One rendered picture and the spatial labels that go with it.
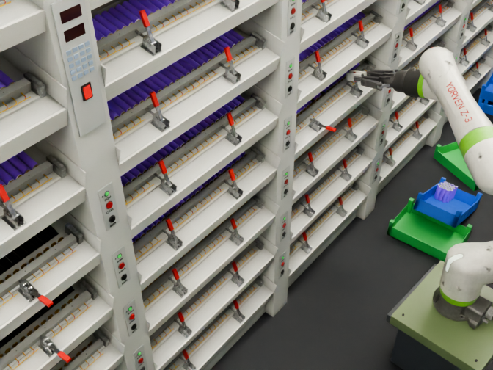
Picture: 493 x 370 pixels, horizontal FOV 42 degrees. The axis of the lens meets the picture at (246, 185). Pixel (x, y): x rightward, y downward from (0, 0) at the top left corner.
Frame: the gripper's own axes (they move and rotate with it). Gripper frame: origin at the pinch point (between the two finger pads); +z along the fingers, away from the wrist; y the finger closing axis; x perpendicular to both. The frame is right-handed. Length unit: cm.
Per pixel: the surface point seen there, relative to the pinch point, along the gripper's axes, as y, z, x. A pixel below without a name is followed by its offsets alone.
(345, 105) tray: -8.2, 0.4, -7.7
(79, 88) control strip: -118, -17, 53
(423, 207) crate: 29, -7, -75
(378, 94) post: 18.0, 2.7, -16.2
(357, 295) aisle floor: -22, -3, -87
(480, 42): 141, 13, -45
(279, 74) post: -52, -9, 25
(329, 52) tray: -13.2, 0.6, 14.6
